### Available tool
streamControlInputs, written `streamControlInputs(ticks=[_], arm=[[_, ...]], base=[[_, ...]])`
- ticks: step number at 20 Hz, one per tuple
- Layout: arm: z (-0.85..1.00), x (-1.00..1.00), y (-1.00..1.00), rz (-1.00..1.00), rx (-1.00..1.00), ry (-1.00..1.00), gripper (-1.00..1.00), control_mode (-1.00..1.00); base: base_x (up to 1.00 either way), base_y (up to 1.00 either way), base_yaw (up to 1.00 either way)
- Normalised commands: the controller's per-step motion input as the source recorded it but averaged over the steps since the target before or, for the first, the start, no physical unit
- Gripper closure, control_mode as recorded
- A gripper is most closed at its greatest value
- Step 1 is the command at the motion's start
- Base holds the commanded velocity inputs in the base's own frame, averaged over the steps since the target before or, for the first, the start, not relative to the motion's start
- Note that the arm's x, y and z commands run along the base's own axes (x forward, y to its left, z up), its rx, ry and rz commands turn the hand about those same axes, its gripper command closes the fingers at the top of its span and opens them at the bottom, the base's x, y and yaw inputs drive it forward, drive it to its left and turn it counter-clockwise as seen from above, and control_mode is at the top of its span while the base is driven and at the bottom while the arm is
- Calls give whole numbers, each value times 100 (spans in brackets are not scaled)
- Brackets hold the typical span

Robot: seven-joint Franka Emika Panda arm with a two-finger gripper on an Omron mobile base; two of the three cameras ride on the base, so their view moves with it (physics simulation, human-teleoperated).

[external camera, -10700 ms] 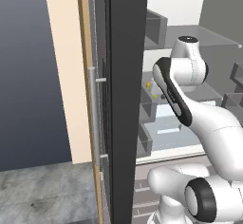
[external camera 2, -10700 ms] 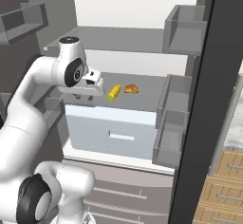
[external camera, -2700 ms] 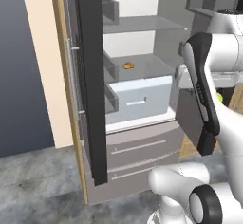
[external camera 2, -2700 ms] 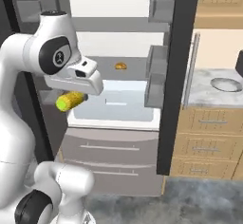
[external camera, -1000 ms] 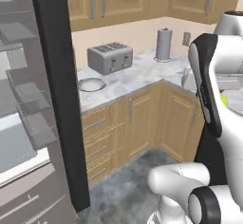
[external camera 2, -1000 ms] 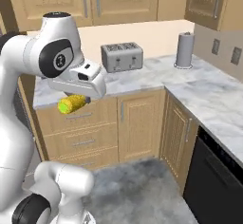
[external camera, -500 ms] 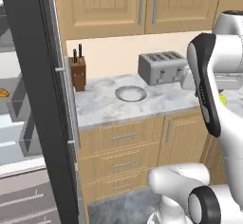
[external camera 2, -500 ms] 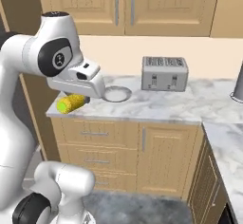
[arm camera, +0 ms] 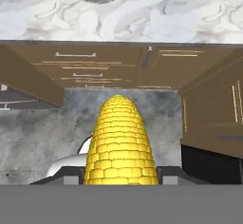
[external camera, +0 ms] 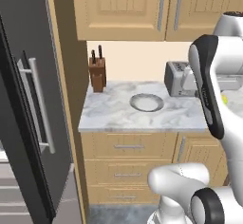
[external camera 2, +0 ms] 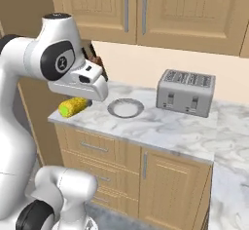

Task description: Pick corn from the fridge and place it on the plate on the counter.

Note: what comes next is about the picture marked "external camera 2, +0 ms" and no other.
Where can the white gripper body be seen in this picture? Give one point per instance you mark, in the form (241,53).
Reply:
(78,89)

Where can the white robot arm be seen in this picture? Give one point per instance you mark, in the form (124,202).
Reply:
(16,136)

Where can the yellow corn cob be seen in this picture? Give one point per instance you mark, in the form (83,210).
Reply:
(73,107)

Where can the grey round plate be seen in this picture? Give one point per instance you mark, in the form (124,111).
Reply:
(125,108)

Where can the brown knife block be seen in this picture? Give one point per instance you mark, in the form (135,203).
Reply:
(97,61)

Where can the light wood drawer front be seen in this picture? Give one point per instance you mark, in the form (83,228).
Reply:
(123,149)
(116,203)
(120,175)

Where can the silver four-slot toaster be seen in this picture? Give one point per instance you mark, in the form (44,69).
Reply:
(185,92)

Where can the light wood base cupboard door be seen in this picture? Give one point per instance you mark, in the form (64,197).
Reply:
(175,191)

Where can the light wood wall cupboard door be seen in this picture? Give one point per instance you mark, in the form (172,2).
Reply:
(97,9)
(194,9)

